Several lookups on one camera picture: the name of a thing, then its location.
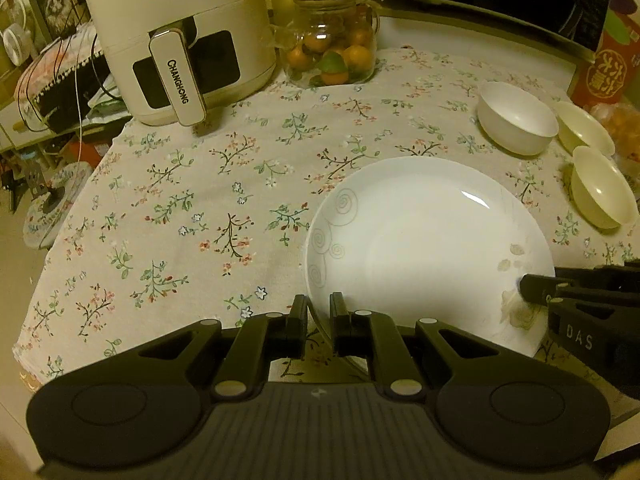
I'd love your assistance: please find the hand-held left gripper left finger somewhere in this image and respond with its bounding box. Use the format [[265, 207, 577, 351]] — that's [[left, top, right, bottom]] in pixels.
[[135, 294, 311, 405]]

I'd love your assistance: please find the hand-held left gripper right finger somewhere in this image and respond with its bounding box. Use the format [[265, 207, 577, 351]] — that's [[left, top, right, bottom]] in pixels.
[[327, 293, 505, 405]]

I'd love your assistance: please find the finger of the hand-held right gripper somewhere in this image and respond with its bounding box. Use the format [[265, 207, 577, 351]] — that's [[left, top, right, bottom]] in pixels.
[[547, 292, 640, 391], [520, 260, 640, 307]]

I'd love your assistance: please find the white plate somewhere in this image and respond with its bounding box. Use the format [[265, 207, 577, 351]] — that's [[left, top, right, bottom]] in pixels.
[[304, 156, 557, 376]]

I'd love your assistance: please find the cream bowl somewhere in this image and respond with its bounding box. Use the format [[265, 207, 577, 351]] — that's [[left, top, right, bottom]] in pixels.
[[570, 146, 640, 231], [555, 101, 617, 157]]

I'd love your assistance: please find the white bowl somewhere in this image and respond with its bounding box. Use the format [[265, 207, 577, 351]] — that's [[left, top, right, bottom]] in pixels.
[[475, 81, 560, 157]]

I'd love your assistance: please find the floral tablecloth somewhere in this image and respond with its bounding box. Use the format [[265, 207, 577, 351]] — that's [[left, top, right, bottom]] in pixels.
[[12, 45, 640, 397]]

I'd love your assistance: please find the plastic bag of oranges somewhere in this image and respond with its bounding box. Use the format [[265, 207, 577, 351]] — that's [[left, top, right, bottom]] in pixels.
[[590, 102, 640, 181]]

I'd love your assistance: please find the red cardboard box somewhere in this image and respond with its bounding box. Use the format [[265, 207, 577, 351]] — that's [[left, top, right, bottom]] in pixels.
[[570, 0, 640, 111]]

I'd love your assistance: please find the round floral stool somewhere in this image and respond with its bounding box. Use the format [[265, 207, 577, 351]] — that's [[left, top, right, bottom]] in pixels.
[[22, 162, 94, 251]]

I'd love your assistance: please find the glass jar of small oranges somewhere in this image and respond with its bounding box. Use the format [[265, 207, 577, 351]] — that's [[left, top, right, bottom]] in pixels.
[[280, 0, 381, 89]]

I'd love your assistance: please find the black appliance with lace cover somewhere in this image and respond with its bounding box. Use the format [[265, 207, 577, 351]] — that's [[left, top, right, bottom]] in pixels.
[[17, 24, 122, 132]]

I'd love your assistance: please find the white air fryer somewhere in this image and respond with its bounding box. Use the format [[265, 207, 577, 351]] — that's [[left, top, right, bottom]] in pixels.
[[77, 0, 279, 129]]

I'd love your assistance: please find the framed picture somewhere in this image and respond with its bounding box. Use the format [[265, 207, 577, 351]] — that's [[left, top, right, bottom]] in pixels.
[[25, 0, 84, 42]]

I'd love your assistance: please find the small white fan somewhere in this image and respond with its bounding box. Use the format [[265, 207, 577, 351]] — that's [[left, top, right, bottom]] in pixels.
[[0, 0, 32, 67]]

